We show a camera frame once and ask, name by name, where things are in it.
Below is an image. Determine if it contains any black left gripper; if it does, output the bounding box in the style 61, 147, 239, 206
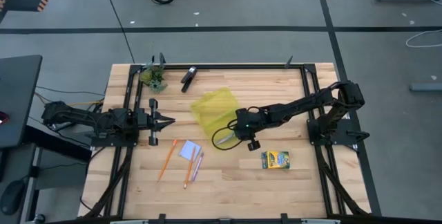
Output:
136, 98, 176, 147

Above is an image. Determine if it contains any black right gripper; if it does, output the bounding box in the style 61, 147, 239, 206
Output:
215, 108, 267, 151

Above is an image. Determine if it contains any yellow-green translucent tray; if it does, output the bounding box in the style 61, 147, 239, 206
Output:
189, 87, 242, 151

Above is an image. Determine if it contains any orange pencil with eraser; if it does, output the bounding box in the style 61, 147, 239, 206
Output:
183, 146, 196, 189
157, 139, 178, 183

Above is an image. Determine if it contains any purple translucent pen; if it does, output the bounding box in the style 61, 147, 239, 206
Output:
191, 151, 204, 183

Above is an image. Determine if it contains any yellow green crayon box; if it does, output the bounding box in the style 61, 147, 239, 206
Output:
260, 150, 290, 169

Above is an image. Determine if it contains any pale green trailing succulent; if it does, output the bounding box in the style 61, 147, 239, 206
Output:
148, 75, 169, 94

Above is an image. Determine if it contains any pale blue sticky note pad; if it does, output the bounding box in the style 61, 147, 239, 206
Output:
178, 140, 198, 162

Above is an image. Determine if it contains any spiky green potted plant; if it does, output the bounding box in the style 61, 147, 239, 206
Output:
140, 63, 156, 84

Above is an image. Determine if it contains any dark grey desk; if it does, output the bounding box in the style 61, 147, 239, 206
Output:
0, 55, 43, 149

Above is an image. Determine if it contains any black computer mouse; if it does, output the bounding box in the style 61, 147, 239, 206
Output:
0, 179, 26, 216

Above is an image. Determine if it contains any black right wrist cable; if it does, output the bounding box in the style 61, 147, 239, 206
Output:
211, 105, 260, 151

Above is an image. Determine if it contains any black metal table frame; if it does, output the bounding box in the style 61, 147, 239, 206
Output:
82, 63, 372, 224

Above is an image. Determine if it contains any white floor cable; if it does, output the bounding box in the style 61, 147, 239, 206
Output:
405, 28, 442, 48

